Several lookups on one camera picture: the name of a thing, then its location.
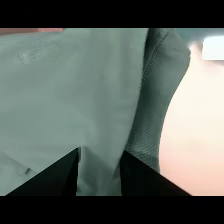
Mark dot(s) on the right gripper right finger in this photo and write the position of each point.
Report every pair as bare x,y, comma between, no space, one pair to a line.
143,180

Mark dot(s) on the grey-green shirt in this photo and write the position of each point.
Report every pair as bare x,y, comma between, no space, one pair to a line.
73,93

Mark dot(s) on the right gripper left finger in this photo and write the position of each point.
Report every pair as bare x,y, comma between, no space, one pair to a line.
60,178

